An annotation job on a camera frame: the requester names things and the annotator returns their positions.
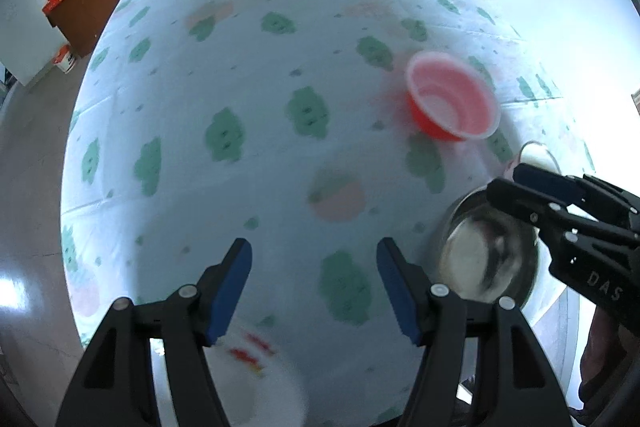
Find white plate red flowers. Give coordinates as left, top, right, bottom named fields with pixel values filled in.
left=204, top=320, right=308, bottom=427

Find red plastic bowl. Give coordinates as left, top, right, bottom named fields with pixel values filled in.
left=405, top=51, right=500, bottom=142

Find green cloud tablecloth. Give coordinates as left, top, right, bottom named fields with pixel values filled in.
left=61, top=0, right=593, bottom=426

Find white enamel bowl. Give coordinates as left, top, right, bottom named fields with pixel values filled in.
left=503, top=141, right=562, bottom=181

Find white plastic bucket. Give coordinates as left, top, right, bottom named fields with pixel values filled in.
left=52, top=43, right=76, bottom=74

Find stainless steel bowl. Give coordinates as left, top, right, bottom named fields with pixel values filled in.
left=433, top=187, right=539, bottom=306

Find person's right hand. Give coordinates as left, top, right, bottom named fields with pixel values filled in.
left=572, top=307, right=639, bottom=426

